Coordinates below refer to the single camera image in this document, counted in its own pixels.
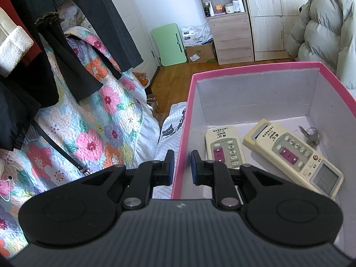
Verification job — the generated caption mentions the orange patterned bag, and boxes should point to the orange patterned bag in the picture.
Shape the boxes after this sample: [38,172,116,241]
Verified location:
[136,72,152,89]

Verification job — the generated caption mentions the small cream remote control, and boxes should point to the small cream remote control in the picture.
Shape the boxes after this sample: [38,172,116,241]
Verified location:
[205,129,247,170]

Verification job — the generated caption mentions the red garment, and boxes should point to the red garment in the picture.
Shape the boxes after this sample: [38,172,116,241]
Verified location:
[8,0,43,66]

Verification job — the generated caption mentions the black frilled sleeve garment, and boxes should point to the black frilled sleeve garment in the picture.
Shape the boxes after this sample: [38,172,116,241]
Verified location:
[35,11,102,102]

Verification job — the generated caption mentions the grey coat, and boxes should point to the grey coat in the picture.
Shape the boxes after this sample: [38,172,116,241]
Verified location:
[46,0,144,72]

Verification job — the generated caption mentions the white wardrobe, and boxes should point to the white wardrobe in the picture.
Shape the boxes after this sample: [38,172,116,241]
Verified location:
[241,0,316,62]

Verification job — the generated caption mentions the black jacket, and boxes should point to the black jacket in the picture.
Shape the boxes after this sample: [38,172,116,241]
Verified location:
[0,0,61,151]

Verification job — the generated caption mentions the black strap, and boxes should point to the black strap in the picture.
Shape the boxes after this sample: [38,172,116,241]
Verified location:
[33,122,91,176]

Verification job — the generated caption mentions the large cream remote control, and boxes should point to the large cream remote control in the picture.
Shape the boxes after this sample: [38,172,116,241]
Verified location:
[254,122,344,200]

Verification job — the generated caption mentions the white door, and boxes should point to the white door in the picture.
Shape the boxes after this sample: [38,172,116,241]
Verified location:
[121,0,160,76]

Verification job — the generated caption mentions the bunch of keys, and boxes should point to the bunch of keys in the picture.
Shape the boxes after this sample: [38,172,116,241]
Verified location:
[298,126,321,148]

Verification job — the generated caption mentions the floral quilt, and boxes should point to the floral quilt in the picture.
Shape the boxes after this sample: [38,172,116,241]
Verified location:
[0,4,162,259]

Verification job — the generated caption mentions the green folding table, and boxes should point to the green folding table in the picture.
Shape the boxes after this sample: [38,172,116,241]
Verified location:
[151,23,187,67]

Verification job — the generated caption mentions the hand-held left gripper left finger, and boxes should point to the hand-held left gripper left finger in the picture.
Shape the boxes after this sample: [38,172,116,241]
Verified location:
[81,150,175,211]

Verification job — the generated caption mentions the pink cardboard box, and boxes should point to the pink cardboard box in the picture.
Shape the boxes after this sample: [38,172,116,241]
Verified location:
[170,62,356,260]

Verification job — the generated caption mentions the wooden shelf unit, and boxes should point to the wooden shelf unit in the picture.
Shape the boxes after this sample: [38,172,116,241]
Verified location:
[195,0,255,65]

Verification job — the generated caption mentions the pale puffer jacket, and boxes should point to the pale puffer jacket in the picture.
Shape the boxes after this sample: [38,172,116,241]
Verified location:
[286,0,356,90]

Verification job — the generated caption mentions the white paper packs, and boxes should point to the white paper packs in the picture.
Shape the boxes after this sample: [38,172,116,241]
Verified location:
[181,24,213,47]

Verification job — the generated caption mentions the striped cat print cloth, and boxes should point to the striped cat print cloth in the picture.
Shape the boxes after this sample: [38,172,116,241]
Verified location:
[154,101,188,200]

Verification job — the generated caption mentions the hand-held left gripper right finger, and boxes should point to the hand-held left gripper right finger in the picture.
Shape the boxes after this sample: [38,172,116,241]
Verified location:
[191,150,284,210]

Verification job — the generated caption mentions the white fleece garment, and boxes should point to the white fleece garment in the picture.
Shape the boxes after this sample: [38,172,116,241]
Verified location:
[0,7,34,78]

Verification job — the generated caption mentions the brown cardboard box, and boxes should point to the brown cardboard box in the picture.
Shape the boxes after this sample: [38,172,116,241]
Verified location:
[185,42,217,65]

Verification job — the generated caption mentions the cream remote holder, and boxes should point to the cream remote holder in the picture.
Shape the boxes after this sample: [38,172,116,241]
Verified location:
[243,119,274,152]

